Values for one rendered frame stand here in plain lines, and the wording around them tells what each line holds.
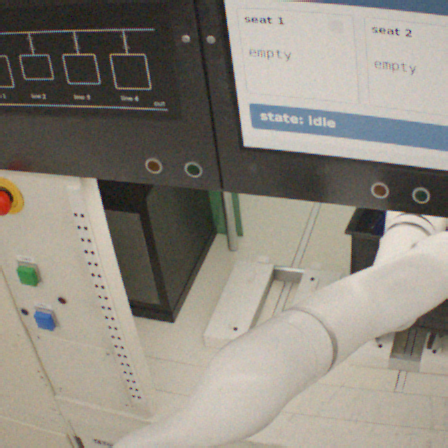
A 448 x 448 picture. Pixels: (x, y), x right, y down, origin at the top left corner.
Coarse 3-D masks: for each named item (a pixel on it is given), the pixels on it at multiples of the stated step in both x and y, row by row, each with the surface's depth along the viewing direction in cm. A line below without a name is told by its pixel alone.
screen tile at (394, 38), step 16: (368, 32) 79; (384, 32) 78; (400, 32) 78; (416, 32) 77; (432, 32) 76; (368, 48) 80; (384, 48) 80; (400, 48) 79; (416, 48) 78; (432, 48) 78; (368, 64) 82; (368, 80) 83; (384, 80) 82; (400, 80) 81; (416, 80) 81; (432, 80) 80; (384, 96) 83; (400, 96) 83; (416, 96) 82; (432, 96) 81; (432, 112) 83
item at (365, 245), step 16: (368, 208) 137; (352, 224) 131; (368, 224) 139; (352, 240) 130; (368, 240) 129; (352, 256) 132; (368, 256) 131; (352, 272) 134; (416, 320) 134; (432, 320) 132; (432, 336) 137
